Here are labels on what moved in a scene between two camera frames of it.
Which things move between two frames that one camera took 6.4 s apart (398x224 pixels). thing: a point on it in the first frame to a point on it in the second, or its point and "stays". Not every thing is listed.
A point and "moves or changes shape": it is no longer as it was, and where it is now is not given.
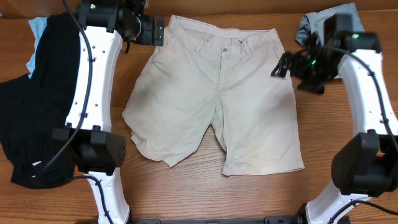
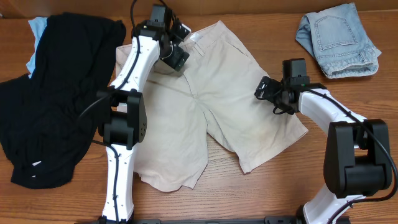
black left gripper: [158, 31] to [179, 58]
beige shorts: [197, 75] moves or changes shape
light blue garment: [37, 25] stays
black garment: [34, 110] stays
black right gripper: [292, 66] to [264, 88]
